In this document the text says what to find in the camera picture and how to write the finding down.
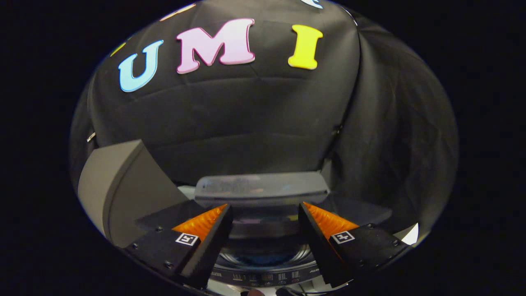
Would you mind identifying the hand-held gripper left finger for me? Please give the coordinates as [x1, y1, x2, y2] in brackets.
[123, 203, 234, 290]

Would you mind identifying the grey top-load washing machine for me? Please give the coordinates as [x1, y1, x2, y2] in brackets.
[177, 185, 394, 289]

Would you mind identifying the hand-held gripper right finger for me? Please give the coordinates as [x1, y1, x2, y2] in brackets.
[298, 201, 411, 288]

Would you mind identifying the grey cabinet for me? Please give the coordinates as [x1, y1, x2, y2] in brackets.
[77, 139, 190, 249]

